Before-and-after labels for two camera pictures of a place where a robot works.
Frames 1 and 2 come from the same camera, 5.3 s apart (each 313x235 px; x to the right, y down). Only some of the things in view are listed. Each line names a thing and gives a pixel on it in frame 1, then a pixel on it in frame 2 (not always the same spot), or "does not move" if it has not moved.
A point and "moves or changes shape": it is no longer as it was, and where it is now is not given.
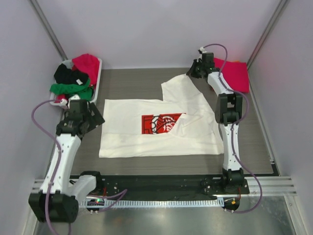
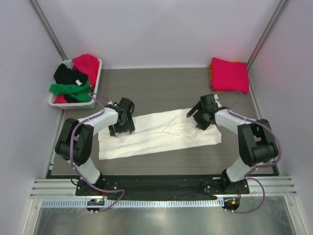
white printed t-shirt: x=183 y=124 moves or changes shape
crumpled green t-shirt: x=85 y=91 does not move
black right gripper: x=190 y=72 → x=202 y=125
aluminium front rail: x=273 y=186 does not move
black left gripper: x=96 y=118 → x=129 y=127
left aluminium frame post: x=46 y=25 does not move
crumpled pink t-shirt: x=89 y=64 does not move
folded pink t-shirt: x=235 y=74 does not move
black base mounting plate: x=170 y=187 does not move
